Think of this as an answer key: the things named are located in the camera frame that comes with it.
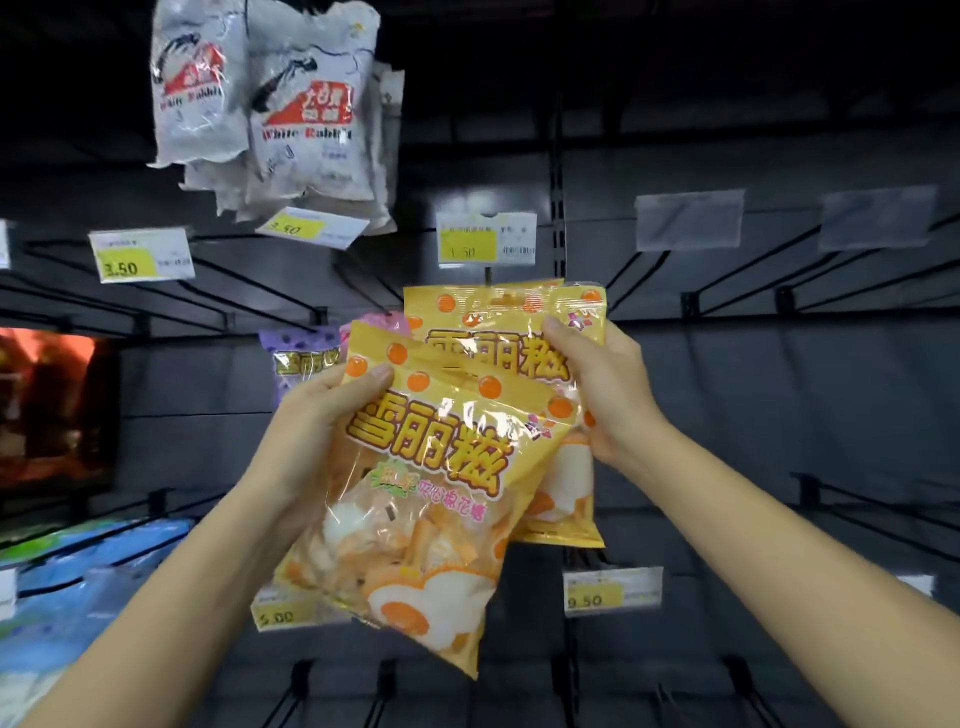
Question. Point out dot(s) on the person's left hand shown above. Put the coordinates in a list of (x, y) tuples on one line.
[(300, 457)]

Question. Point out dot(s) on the person's right hand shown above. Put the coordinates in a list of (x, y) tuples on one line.
[(615, 405)]

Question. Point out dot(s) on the purple marshmallow packets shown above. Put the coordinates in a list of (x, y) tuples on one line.
[(300, 360)]

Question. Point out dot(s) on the dark grey hook shelf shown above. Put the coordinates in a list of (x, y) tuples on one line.
[(750, 390)]

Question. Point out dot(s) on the orange marshmallow packets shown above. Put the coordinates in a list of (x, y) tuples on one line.
[(487, 352), (435, 525)]

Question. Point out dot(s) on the person's right forearm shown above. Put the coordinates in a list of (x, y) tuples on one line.
[(787, 562)]

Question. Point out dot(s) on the person's left forearm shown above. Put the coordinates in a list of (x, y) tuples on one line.
[(165, 622)]

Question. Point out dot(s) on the pink marshmallow packet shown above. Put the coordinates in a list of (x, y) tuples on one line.
[(375, 324)]

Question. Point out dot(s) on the bunch of dark red packets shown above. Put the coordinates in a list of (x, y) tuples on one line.
[(52, 405)]

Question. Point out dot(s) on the blue white packet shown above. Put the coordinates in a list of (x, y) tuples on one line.
[(75, 600)]

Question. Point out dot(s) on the bunch of white candy bags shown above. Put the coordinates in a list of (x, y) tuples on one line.
[(315, 127)]

